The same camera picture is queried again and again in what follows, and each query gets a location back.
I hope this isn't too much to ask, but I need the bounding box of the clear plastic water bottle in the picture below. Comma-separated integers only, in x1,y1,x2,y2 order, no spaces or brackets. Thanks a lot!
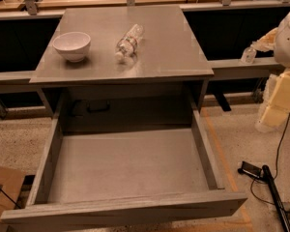
115,24,144,63

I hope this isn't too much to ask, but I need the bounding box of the black cable on floor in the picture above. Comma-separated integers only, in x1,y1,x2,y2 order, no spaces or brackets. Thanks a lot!
249,111,290,232

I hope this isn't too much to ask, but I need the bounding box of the grey metal rail shelf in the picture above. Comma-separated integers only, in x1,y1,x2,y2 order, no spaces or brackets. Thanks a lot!
0,1,290,94

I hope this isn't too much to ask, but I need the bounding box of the white ceramic bowl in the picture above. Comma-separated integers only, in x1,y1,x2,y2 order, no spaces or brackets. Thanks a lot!
52,32,91,63

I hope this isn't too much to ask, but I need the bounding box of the black drawer handle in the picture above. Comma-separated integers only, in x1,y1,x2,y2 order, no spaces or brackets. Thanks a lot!
71,99,111,117

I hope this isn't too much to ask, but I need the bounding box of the open grey top drawer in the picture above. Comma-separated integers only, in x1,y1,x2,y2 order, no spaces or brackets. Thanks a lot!
1,95,247,232

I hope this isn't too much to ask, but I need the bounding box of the brown cardboard box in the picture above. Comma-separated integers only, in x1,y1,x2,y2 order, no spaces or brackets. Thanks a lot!
0,166,25,232

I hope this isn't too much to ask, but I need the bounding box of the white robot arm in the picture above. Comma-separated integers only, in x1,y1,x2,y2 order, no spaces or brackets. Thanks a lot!
258,12,290,131

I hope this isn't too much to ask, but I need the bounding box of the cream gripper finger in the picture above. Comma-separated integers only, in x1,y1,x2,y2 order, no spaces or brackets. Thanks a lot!
259,69,290,129

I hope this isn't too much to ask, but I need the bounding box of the grey cabinet with flat top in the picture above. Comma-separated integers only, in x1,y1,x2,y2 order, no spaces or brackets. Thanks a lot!
32,6,213,135

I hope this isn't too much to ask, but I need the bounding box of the clear hand sanitizer bottle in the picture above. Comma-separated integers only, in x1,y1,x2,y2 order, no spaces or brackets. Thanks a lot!
241,46,257,64

